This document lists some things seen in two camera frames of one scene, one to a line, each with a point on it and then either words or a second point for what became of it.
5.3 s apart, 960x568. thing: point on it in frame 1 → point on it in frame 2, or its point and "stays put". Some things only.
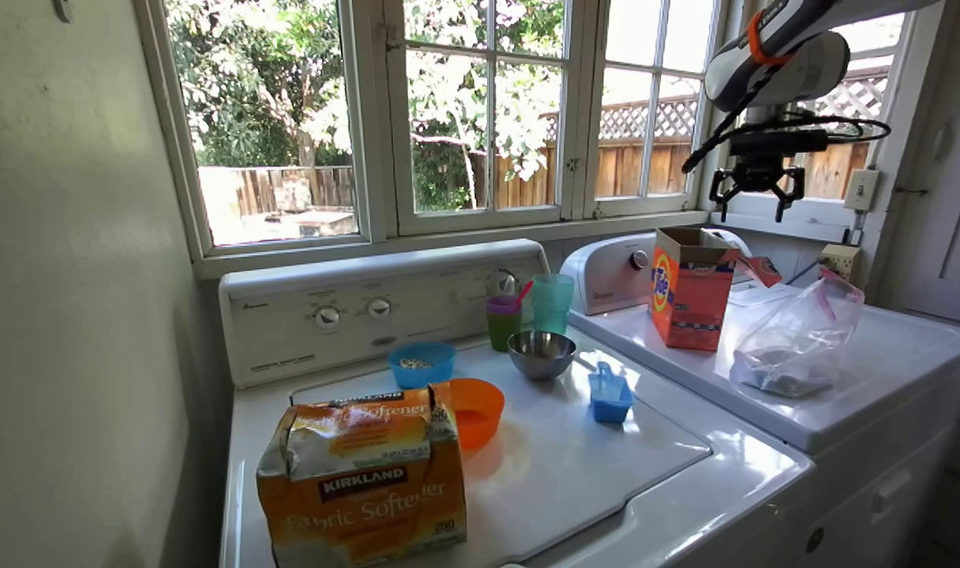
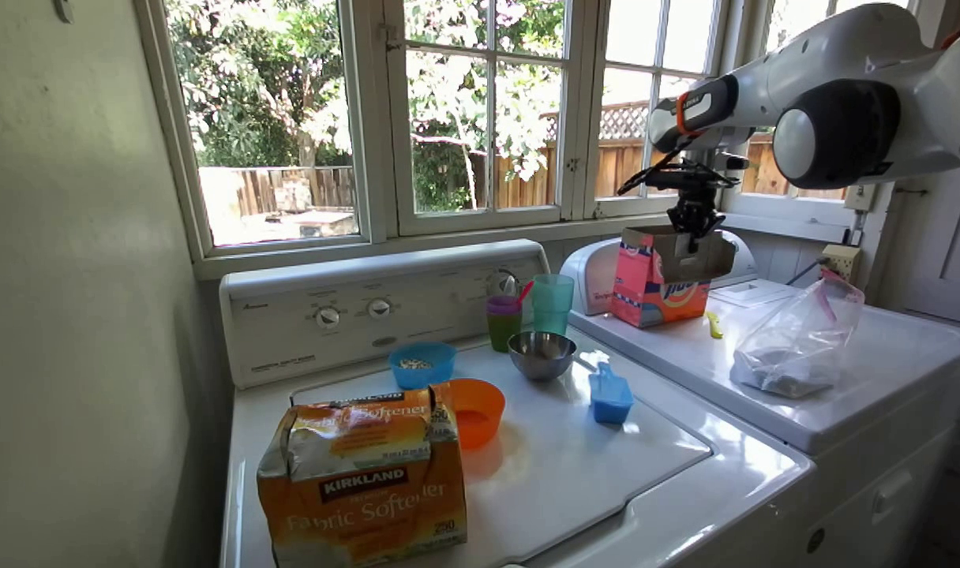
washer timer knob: (328, 317) stays put
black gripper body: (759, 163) → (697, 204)
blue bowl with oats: (420, 364) stays put
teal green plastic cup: (553, 297) stays put
